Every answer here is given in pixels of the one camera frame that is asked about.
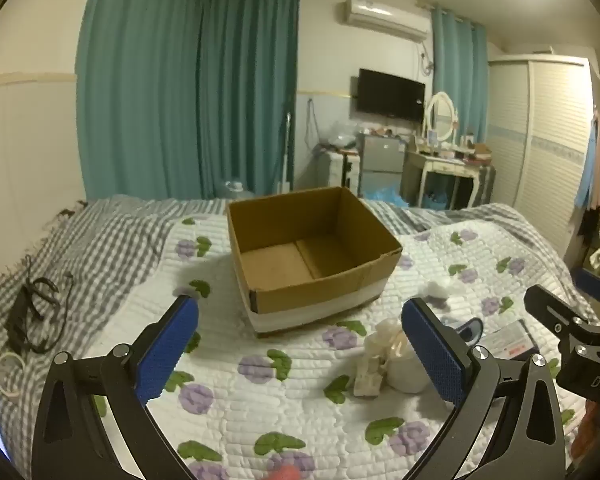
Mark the black wall television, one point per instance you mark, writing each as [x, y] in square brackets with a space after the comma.
[390, 94]

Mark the pink soft item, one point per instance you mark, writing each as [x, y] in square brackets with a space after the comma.
[284, 473]

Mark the hanging clothes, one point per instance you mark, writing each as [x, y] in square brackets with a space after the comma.
[597, 170]

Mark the grey checked bedsheet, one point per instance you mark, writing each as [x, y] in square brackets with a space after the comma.
[105, 240]

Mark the white oval mirror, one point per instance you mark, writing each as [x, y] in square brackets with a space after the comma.
[441, 115]

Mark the white mop pole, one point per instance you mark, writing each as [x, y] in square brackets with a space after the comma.
[285, 160]

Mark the narrow teal curtain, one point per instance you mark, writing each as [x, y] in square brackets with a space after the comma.
[457, 70]

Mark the black plastic packet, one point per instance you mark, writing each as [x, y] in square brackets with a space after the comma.
[510, 340]

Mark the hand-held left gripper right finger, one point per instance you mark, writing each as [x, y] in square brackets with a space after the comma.
[435, 355]

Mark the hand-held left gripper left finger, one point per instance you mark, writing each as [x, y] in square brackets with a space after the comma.
[167, 350]

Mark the dark blue-edged sock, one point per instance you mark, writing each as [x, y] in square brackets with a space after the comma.
[467, 332]

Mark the white dressing table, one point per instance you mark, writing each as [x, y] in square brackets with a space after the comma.
[442, 165]

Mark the white air conditioner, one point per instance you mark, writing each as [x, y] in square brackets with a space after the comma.
[385, 17]

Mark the brown cardboard box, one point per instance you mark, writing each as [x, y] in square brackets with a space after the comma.
[290, 300]

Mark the blue plastic bag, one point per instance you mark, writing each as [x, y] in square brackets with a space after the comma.
[387, 196]

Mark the white slatted wardrobe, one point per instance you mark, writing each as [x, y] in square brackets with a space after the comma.
[545, 160]

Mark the grey mini fridge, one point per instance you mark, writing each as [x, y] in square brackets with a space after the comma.
[382, 160]

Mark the white low cabinet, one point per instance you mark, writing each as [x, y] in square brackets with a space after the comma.
[335, 170]

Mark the clear plastic bag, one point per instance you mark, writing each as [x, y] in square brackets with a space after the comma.
[340, 135]

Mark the white floral quilt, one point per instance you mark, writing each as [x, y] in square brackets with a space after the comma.
[280, 410]

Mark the clear water jug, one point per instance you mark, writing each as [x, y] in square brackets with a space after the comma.
[237, 191]

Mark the wide teal curtain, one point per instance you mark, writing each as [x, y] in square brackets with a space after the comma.
[140, 85]

